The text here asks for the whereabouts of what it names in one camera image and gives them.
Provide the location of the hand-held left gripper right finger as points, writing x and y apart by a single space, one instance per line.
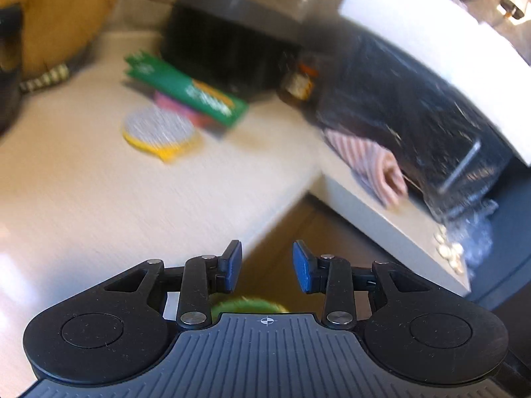
303 267

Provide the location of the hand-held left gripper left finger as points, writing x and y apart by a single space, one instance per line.
234 265

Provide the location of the green bin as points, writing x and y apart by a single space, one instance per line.
244 304

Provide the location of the pink striped towel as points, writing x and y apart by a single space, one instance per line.
373 161

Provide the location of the pile of garlic cloves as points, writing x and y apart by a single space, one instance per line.
450 251

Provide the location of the pink and purple sponge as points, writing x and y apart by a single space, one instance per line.
176 109

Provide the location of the green food packet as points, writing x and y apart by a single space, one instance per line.
195 91

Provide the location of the sauce jar with orange label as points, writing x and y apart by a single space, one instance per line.
296 85

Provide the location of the black plastic-wrapped appliance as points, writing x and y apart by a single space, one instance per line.
394 103

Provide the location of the black rice cooker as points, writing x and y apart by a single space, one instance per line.
224 49

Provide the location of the dark blue electric cooker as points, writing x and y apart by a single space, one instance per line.
8 91

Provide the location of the round wooden cutting board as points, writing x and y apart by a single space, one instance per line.
62 16

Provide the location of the white wall socket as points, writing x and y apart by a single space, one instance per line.
514 4

